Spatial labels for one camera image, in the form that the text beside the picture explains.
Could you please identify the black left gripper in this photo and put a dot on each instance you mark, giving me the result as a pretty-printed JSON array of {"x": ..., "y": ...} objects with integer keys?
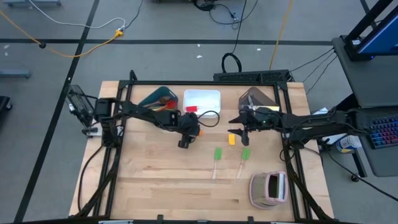
[{"x": 189, "y": 123}]

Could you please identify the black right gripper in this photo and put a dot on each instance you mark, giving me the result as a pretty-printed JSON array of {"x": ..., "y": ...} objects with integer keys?
[{"x": 264, "y": 119}]

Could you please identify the brown wooden spoon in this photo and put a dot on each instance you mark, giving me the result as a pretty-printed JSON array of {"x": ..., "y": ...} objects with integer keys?
[{"x": 163, "y": 99}]

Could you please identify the gold metal spoon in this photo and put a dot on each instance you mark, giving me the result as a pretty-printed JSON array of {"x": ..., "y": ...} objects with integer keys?
[{"x": 157, "y": 108}]

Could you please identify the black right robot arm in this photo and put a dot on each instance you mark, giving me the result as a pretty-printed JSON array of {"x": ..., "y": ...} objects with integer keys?
[{"x": 311, "y": 123}]

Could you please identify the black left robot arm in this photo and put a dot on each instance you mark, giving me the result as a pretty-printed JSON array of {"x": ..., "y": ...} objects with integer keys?
[{"x": 140, "y": 110}]

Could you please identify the white plastic bin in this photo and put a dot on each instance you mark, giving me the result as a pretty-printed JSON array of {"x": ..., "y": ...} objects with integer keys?
[{"x": 202, "y": 96}]

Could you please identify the grey translucent plastic bin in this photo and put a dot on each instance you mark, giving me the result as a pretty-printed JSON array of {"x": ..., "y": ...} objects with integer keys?
[{"x": 259, "y": 95}]

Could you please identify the teal plastic bin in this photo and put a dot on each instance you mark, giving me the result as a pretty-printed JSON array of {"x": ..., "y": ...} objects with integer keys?
[{"x": 161, "y": 91}]

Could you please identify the black perforated metal box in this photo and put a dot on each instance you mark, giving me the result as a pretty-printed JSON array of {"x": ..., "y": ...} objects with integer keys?
[{"x": 248, "y": 76}]

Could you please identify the pink mesh utensil holder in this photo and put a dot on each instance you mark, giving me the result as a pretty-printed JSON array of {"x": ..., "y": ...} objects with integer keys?
[{"x": 258, "y": 191}]

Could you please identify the white bottle blue label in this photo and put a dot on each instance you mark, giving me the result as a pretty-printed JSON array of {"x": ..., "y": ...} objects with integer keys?
[{"x": 348, "y": 143}]

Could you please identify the black electronic floor device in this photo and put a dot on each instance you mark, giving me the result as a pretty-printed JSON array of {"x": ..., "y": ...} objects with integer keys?
[{"x": 203, "y": 3}]

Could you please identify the grey desk top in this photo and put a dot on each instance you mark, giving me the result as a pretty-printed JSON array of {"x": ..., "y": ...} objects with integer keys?
[{"x": 367, "y": 81}]

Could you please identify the backlit rainbow keyboard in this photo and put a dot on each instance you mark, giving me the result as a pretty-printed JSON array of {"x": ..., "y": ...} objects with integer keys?
[{"x": 385, "y": 132}]

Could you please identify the grey keyboard desk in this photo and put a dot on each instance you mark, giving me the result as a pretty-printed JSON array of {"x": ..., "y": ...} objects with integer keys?
[{"x": 382, "y": 161}]

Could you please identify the black monitor stand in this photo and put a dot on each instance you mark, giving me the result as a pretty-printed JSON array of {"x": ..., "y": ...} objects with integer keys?
[{"x": 367, "y": 20}]

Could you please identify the black round floor plug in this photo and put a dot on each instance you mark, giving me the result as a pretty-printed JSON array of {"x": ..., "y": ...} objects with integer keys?
[{"x": 42, "y": 45}]

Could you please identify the computer monitor blue screen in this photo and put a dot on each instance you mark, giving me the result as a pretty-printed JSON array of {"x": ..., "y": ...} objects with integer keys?
[{"x": 382, "y": 37}]

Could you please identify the grey floor table foot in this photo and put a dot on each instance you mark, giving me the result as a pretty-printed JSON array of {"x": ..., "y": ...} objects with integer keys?
[
  {"x": 31, "y": 2},
  {"x": 14, "y": 73}
]

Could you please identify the black floor caster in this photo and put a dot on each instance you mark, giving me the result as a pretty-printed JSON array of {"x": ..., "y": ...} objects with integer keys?
[{"x": 4, "y": 103}]

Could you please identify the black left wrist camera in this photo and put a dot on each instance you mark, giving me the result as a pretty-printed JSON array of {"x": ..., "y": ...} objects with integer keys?
[{"x": 185, "y": 143}]

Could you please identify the black aluminium table frame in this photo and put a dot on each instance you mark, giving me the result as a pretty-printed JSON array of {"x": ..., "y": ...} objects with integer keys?
[{"x": 202, "y": 83}]

